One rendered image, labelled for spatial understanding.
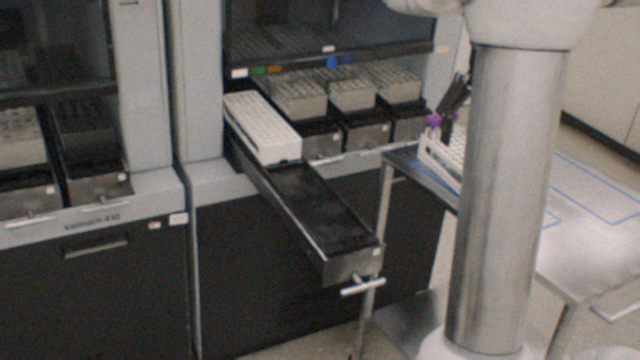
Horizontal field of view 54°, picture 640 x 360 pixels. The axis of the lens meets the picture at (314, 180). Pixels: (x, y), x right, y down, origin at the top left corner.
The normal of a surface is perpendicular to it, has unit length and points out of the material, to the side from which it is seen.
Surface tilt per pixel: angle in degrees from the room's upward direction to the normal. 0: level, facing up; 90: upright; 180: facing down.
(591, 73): 90
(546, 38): 102
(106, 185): 90
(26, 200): 90
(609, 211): 0
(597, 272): 0
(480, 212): 79
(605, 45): 90
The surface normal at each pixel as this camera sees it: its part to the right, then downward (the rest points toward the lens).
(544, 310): 0.07, -0.84
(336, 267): 0.45, 0.50
